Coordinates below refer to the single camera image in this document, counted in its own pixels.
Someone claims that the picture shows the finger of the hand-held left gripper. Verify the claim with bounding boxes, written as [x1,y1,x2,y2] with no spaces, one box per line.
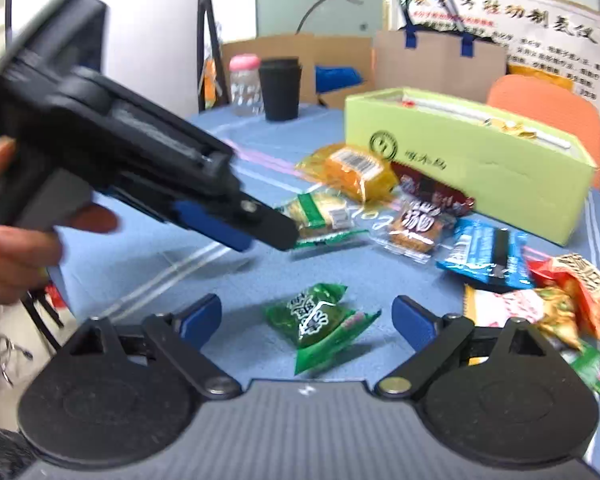
[172,199,254,252]
[229,193,300,252]

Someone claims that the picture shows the dark red biscuit packet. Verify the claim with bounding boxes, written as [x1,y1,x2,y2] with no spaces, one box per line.
[390,162,476,211]

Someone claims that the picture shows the yellow green snack packet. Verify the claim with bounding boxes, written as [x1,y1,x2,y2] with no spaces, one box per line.
[464,284,583,351]

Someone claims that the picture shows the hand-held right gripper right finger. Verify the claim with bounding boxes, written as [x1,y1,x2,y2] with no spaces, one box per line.
[373,295,556,401]

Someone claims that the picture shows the clear bottle pink lid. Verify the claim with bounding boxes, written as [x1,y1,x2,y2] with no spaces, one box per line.
[228,54,262,117]

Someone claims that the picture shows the green label biscuit packet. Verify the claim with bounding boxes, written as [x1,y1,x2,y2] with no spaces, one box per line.
[275,192,368,251]

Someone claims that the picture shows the white board panel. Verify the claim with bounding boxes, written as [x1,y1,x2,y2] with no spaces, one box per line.
[0,0,216,116]

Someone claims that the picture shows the orange chair back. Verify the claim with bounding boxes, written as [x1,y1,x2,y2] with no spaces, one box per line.
[486,74,600,191]

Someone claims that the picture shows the brown cardboard box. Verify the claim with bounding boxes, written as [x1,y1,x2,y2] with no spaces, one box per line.
[220,32,376,111]

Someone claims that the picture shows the black stand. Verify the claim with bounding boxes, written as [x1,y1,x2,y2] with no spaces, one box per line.
[197,0,231,111]

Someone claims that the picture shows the blue plastic object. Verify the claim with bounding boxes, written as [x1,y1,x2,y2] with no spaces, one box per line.
[315,64,365,93]

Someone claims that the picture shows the black cup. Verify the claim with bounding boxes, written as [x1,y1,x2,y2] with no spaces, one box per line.
[258,57,302,122]

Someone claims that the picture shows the dark cloth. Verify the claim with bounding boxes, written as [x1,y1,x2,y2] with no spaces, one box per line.
[0,412,38,480]

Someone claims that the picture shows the yellow plastic bag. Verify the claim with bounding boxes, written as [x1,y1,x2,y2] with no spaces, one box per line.
[509,62,576,92]

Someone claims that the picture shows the metal rings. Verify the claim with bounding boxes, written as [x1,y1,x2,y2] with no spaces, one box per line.
[0,332,33,391]

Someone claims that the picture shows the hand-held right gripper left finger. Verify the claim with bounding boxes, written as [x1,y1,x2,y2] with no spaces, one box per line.
[57,294,243,401]

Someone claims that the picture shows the brown label clear biscuit packet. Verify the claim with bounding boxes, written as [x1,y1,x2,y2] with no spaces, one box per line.
[370,200,456,265]

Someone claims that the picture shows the wall poster large lettering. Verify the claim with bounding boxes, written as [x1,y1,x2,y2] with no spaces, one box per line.
[382,0,600,116]

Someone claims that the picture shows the brown paper bag blue handles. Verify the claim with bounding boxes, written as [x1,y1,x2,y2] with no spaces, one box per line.
[372,0,508,106]

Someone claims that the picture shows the person's left hand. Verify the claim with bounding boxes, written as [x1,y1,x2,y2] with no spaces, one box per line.
[0,139,120,306]

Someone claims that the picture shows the light green cardboard box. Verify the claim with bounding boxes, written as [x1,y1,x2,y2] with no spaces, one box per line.
[344,87,598,247]

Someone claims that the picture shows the red orange snack packet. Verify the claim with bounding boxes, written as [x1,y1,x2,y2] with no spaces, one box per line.
[527,254,600,343]

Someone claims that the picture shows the blue snack packet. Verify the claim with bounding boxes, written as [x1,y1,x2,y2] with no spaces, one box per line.
[436,217,536,291]

